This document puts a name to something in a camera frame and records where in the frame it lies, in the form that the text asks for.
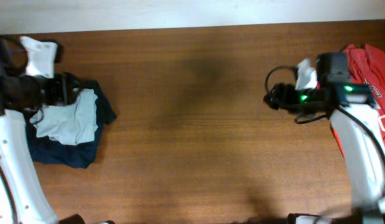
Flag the light teal t-shirt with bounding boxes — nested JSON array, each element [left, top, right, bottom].
[[29, 89, 98, 146]]

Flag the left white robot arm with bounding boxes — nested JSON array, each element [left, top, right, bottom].
[[0, 34, 84, 223]]

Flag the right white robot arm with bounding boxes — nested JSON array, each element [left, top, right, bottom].
[[263, 52, 385, 223]]

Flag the dark navy garment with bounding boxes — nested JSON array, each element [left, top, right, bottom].
[[24, 80, 116, 169]]

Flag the red printed t-shirt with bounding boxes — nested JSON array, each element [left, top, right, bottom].
[[343, 44, 385, 144]]

